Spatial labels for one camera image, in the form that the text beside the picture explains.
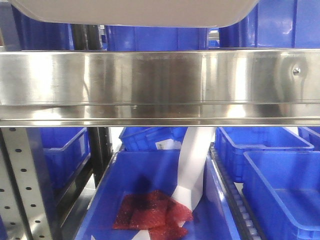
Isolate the blue bin lower centre rear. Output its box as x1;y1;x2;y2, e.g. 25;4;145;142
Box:
119;127;188;152

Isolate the blue bin lower right rear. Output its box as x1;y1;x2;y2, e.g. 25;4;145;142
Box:
214;126;315;183

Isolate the blue bin with red wrap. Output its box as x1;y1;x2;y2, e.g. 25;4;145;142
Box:
75;150;240;240

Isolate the stainless steel shelf beam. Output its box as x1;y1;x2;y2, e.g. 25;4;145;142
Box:
0;48;320;127

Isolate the blue bin upper centre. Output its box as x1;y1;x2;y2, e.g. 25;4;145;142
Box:
105;25;210;51

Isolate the blue bin lower left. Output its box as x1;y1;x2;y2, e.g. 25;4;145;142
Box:
39;127;91;191

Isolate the blue bin lower right front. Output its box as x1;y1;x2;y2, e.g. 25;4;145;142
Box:
242;151;320;240

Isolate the blue bin upper right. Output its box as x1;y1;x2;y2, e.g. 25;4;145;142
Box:
219;0;320;49

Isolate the blue bin upper left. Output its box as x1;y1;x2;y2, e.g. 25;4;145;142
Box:
12;7;74;51

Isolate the red bubble wrap sheet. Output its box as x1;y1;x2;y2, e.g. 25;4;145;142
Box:
112;190;194;240

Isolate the perforated steel shelf post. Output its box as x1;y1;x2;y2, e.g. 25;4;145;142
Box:
0;127;62;240

